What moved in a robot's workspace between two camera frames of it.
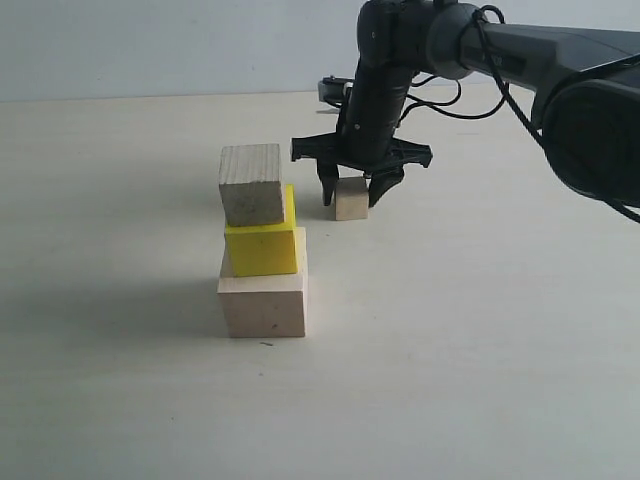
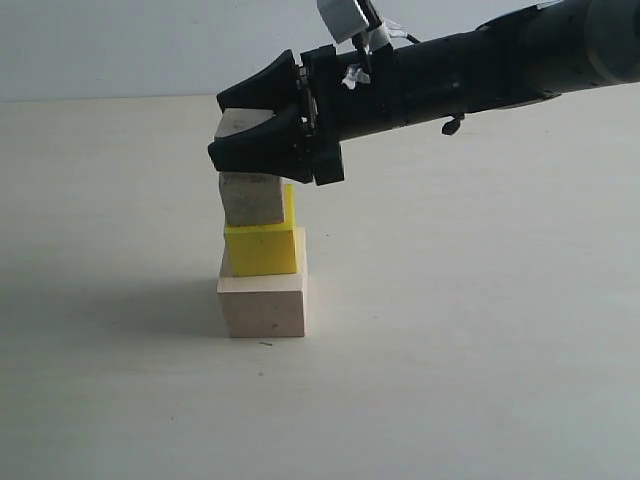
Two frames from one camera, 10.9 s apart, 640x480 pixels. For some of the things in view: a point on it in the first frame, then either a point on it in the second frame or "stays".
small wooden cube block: x=351 y=194 → x=236 y=119
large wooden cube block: x=266 y=305 stays
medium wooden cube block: x=250 y=184 stays
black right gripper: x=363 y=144 → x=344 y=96
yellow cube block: x=266 y=249 stays
